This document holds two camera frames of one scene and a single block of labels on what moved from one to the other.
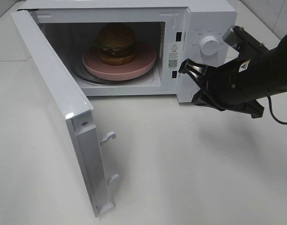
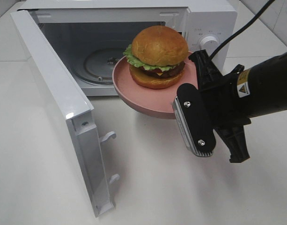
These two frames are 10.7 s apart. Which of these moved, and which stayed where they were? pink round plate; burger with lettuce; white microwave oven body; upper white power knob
Moved: burger with lettuce; pink round plate
Stayed: white microwave oven body; upper white power knob
